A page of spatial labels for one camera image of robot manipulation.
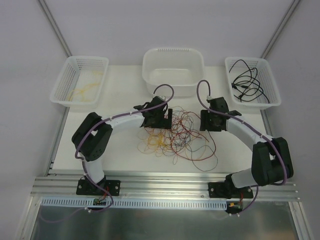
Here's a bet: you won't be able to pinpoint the thin coloured wires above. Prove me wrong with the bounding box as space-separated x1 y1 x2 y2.
136 106 218 173

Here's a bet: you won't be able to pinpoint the black USB cable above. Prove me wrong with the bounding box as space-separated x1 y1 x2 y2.
229 59 261 103

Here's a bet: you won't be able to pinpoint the yellow thin wire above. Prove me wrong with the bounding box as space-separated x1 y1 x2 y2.
67 70 104 103

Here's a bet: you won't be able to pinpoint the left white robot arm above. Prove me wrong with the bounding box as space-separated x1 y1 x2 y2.
71 96 173 195

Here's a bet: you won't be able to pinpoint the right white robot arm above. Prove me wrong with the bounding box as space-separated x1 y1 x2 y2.
200 96 294 199

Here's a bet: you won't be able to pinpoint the right white perforated basket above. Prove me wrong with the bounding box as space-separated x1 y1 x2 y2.
224 56 282 110

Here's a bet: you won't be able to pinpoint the white perforated basket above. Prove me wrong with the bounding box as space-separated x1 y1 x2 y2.
49 55 110 109
224 56 282 110

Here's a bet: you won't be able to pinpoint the white centre plastic tub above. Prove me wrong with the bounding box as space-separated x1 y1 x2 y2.
141 48 205 98

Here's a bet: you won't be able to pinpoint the left white perforated basket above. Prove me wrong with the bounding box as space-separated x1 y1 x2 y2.
49 55 110 109

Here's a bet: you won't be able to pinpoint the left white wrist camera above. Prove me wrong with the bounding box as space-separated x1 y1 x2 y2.
157 95 167 103

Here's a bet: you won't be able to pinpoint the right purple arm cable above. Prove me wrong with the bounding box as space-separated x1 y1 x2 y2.
196 79 288 186

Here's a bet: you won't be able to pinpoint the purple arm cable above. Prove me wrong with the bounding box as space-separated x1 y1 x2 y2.
196 79 288 186
74 84 176 163

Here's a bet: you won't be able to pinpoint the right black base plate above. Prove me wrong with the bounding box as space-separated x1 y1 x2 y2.
208 182 254 200

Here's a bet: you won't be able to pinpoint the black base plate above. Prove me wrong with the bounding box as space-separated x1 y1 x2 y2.
208 182 254 200
75 178 121 196

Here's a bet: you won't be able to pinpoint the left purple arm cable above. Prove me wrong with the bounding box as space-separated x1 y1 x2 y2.
74 84 176 163

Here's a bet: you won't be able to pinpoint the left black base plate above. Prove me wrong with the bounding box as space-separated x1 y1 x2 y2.
75 178 121 196

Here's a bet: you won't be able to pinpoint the right aluminium frame post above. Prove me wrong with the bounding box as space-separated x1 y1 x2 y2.
260 0 303 59

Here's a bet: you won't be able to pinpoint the aluminium frame post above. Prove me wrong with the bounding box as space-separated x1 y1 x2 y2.
260 0 303 59
37 0 72 58

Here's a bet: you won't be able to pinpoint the white slotted cable duct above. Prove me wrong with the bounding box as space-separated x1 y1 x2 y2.
40 197 227 211

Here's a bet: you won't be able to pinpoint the aluminium mounting rail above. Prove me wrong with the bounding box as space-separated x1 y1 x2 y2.
31 170 302 202

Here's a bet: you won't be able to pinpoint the left aluminium frame post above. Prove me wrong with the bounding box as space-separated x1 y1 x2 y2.
37 0 72 58

